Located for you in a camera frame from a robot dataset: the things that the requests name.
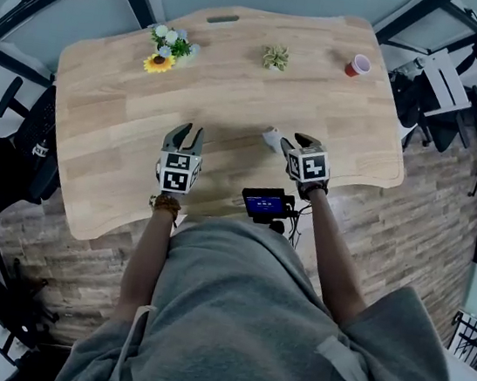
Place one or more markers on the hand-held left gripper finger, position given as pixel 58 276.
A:
pixel 170 142
pixel 198 146

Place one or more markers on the black office chair with headrest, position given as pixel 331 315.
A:
pixel 442 134

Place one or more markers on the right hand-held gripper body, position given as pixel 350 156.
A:
pixel 310 164

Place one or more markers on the artificial flower bouquet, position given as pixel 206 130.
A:
pixel 159 64

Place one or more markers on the person's grey shirt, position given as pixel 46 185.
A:
pixel 245 327

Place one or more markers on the small black monitor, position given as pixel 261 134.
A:
pixel 265 204

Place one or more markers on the person's right hand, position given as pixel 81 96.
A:
pixel 307 188

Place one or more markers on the black mesh office chair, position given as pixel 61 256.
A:
pixel 37 130

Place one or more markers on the red cup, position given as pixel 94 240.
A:
pixel 353 67

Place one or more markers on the small white object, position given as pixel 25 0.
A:
pixel 272 139

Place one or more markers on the black tripod head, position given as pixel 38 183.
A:
pixel 276 227

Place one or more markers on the white slatted chair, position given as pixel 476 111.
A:
pixel 443 82

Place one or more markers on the small potted succulent plant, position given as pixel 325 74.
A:
pixel 275 57

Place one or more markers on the person's right forearm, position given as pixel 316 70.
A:
pixel 338 261

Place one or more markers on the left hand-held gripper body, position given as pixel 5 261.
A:
pixel 177 174

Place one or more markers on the person's left forearm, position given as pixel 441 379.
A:
pixel 144 264

